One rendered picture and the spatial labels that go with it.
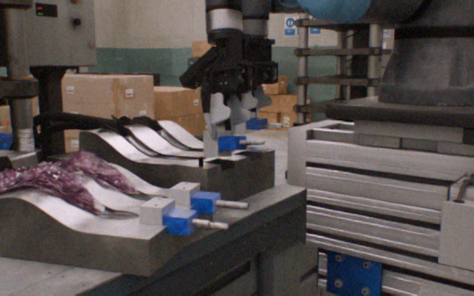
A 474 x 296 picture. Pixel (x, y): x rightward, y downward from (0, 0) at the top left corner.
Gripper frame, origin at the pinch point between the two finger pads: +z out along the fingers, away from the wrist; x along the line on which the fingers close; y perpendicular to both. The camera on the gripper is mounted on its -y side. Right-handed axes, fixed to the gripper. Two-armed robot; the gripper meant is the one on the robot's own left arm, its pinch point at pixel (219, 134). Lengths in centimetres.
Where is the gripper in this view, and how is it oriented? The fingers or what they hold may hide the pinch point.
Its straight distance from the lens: 104.6
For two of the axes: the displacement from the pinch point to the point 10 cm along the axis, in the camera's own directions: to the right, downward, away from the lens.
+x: 5.6, 0.0, 8.3
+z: 0.4, 10.0, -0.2
